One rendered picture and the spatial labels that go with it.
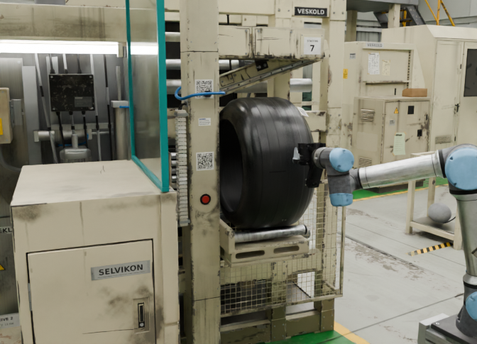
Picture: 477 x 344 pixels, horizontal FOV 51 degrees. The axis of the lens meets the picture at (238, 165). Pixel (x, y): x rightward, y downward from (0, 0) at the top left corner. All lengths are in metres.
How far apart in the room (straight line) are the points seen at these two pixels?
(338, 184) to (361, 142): 5.34
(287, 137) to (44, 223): 1.03
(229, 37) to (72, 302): 1.40
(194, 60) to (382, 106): 4.91
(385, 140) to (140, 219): 5.68
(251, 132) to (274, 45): 0.59
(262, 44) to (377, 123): 4.53
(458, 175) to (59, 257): 1.12
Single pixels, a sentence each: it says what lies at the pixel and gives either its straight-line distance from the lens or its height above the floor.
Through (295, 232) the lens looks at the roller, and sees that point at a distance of 2.18.
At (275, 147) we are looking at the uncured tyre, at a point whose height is 1.29.
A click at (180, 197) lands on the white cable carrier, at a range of 2.05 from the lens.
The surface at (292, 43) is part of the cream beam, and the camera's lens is 2.44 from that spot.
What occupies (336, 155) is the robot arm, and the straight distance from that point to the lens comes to 1.63.
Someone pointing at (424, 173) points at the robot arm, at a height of 1.25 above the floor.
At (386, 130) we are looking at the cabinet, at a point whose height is 0.84.
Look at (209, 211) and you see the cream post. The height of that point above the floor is 1.01.
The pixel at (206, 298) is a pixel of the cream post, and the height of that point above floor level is 0.62.
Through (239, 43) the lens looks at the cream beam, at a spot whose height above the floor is 1.70.
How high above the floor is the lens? 1.57
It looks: 10 degrees down
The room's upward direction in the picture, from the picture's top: straight up
